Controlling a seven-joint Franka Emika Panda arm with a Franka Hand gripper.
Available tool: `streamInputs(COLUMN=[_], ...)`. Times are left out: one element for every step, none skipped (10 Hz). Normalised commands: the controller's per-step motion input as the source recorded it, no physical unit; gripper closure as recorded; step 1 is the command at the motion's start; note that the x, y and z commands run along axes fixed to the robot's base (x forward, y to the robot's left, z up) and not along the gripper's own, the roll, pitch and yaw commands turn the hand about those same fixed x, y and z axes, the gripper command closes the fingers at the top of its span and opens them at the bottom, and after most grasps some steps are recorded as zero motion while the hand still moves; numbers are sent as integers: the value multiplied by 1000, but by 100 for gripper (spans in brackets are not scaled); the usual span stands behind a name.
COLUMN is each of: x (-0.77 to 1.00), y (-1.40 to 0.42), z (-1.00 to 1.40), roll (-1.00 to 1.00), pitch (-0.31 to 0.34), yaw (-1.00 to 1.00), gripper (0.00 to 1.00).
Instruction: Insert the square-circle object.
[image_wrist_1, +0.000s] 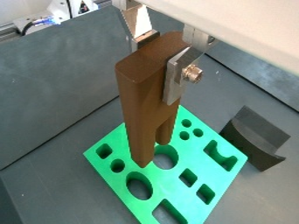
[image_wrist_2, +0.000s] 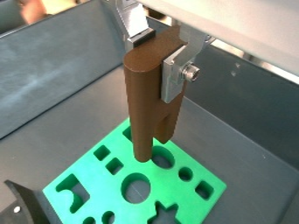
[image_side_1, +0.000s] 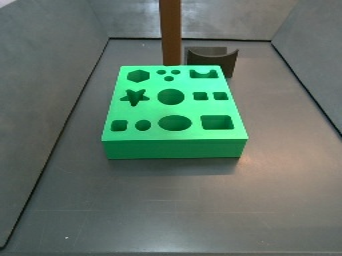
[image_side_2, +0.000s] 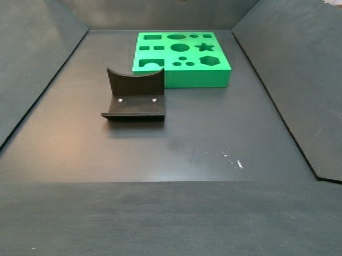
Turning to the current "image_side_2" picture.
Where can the green shape-sorter block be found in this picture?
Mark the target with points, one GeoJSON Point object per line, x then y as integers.
{"type": "Point", "coordinates": [189, 55]}

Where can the black curved holder bracket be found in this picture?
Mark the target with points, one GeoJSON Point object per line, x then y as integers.
{"type": "Point", "coordinates": [136, 89]}

